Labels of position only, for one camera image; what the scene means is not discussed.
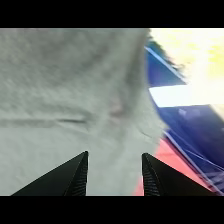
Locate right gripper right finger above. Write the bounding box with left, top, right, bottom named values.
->
left=141, top=152, right=215, bottom=197

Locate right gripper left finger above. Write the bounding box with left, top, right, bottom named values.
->
left=11, top=150, right=90, bottom=197

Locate grey T-shirt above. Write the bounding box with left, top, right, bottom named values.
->
left=0, top=27, right=168, bottom=197

